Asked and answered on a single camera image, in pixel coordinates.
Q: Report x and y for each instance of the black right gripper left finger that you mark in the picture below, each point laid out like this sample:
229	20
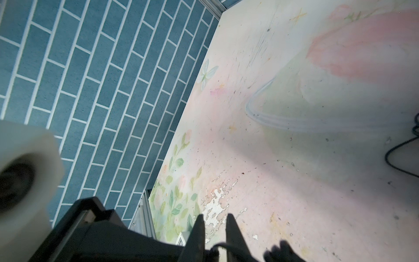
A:
194	250

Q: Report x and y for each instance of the aluminium corner post left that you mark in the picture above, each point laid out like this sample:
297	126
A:
215	7

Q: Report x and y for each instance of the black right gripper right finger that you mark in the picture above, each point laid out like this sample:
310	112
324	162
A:
237	250

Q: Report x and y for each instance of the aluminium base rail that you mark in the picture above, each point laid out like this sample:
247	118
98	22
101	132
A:
142	221

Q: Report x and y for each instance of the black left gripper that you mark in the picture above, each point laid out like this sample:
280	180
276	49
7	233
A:
281	253

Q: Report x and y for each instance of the white flat box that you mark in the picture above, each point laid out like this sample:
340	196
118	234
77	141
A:
182	238

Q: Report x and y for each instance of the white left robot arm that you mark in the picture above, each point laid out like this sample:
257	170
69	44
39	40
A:
31	171

